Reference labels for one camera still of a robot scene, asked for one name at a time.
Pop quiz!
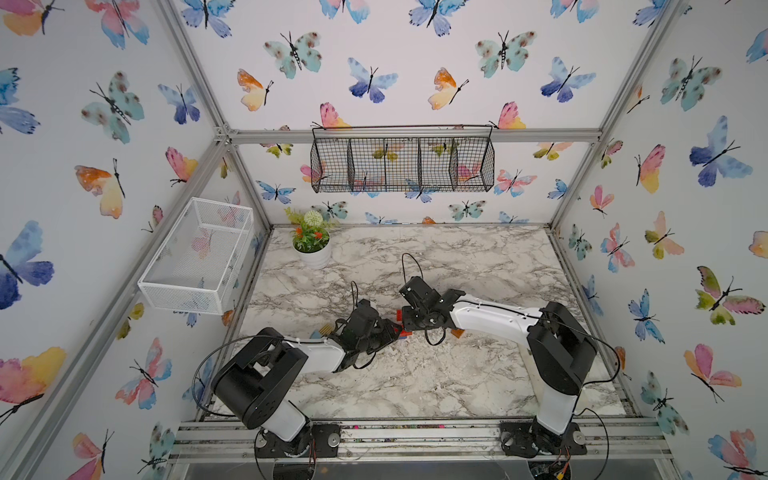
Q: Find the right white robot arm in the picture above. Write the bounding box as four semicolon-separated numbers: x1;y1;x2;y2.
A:
399;276;598;436

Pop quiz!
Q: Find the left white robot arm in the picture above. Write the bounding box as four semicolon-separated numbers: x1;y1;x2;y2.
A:
211;300;403;443

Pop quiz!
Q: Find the white flower pot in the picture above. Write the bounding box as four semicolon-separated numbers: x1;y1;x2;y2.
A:
296;241;332;269

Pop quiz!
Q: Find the green artificial plant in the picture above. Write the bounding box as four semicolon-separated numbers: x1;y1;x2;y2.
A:
285;208;335;254

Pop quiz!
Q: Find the white mesh basket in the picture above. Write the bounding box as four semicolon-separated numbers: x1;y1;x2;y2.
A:
138;197;254;315

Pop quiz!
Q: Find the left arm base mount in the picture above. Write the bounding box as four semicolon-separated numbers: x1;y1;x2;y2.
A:
255;423;341;460

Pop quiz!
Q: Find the black wire basket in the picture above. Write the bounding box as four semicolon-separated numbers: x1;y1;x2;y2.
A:
305;125;496;194

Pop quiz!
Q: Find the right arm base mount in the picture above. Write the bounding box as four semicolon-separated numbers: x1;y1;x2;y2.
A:
499;419;587;459

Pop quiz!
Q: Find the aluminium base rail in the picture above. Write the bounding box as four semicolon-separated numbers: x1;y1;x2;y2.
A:
169;417;672;464

